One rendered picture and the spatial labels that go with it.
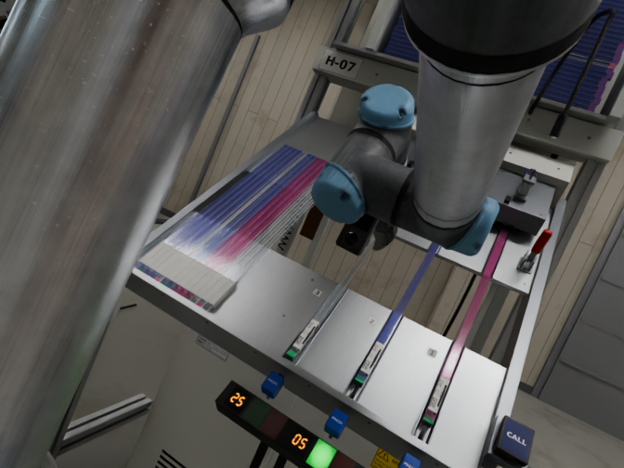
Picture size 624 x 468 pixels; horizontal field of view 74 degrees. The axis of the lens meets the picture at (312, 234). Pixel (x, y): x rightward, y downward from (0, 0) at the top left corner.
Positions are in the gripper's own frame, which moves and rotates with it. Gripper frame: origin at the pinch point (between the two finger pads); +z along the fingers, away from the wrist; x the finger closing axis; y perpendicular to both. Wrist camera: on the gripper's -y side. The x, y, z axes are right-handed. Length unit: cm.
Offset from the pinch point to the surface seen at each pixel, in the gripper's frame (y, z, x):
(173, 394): -43, 37, 33
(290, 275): -14.3, -2.9, 9.6
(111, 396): -57, 84, 74
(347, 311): -15.4, -3.2, -3.4
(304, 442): -37.2, -7.9, -8.4
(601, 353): 195, 355, -166
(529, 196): 28.9, 2.2, -23.6
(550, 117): 50, -2, -21
